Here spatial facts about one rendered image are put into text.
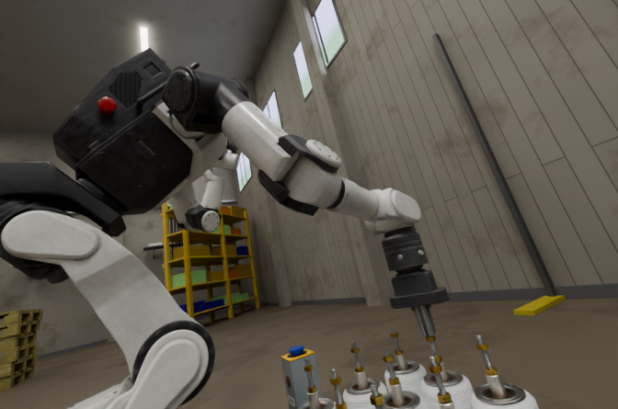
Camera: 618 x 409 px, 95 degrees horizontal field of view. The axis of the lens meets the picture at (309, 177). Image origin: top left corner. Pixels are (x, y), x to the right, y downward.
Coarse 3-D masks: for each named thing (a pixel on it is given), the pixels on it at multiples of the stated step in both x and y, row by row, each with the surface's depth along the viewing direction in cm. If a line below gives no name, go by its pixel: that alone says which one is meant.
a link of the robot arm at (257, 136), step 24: (240, 120) 54; (264, 120) 54; (240, 144) 54; (264, 144) 51; (288, 144) 50; (312, 144) 51; (264, 168) 52; (288, 168) 52; (336, 168) 52; (288, 192) 52
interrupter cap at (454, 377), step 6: (450, 372) 59; (456, 372) 58; (426, 378) 59; (432, 378) 58; (450, 378) 57; (456, 378) 56; (462, 378) 55; (432, 384) 55; (444, 384) 54; (450, 384) 54
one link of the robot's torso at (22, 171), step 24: (0, 168) 53; (24, 168) 55; (48, 168) 57; (0, 192) 52; (24, 192) 54; (48, 192) 55; (72, 192) 57; (96, 192) 59; (96, 216) 57; (120, 216) 60
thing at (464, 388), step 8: (464, 376) 57; (424, 384) 57; (456, 384) 54; (464, 384) 54; (424, 392) 56; (432, 392) 54; (456, 392) 52; (464, 392) 53; (472, 392) 54; (432, 400) 54; (456, 400) 52; (464, 400) 52; (432, 408) 54; (456, 408) 52; (464, 408) 52; (472, 408) 52
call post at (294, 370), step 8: (296, 360) 71; (312, 360) 72; (288, 368) 71; (296, 368) 70; (288, 376) 72; (296, 376) 70; (304, 376) 70; (312, 376) 71; (296, 384) 69; (304, 384) 70; (288, 392) 72; (296, 392) 68; (304, 392) 69; (320, 392) 70; (288, 400) 72; (296, 400) 68; (304, 400) 68; (296, 408) 67
